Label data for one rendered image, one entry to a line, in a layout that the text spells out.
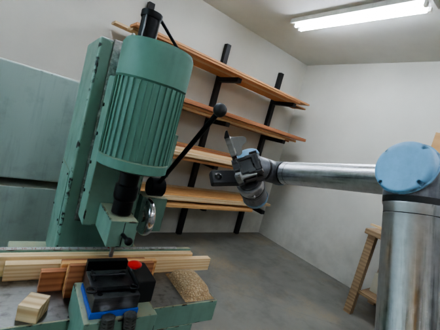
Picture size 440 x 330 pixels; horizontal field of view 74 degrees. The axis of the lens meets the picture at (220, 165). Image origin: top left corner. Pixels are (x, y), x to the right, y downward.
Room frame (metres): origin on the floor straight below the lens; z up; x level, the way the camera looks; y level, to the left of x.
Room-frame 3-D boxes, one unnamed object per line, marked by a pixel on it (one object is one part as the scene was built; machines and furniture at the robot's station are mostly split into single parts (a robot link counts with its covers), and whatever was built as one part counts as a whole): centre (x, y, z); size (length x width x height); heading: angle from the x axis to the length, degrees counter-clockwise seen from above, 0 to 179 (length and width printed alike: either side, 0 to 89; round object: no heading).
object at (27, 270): (0.77, 0.18, 0.92); 0.55 x 0.02 x 0.04; 125
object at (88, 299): (0.56, 0.13, 0.99); 0.13 x 0.11 x 0.06; 125
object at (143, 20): (0.86, 0.30, 1.53); 0.08 x 0.08 x 0.17; 35
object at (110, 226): (0.76, 0.23, 1.03); 0.14 x 0.07 x 0.09; 35
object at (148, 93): (0.74, 0.22, 1.35); 0.18 x 0.18 x 0.31
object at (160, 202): (0.98, 0.20, 1.02); 0.09 x 0.07 x 0.12; 125
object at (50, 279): (0.67, 0.23, 0.92); 0.23 x 0.02 x 0.05; 125
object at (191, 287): (0.79, 0.00, 0.92); 0.14 x 0.09 x 0.04; 35
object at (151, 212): (0.92, 0.19, 1.02); 0.12 x 0.03 x 0.12; 35
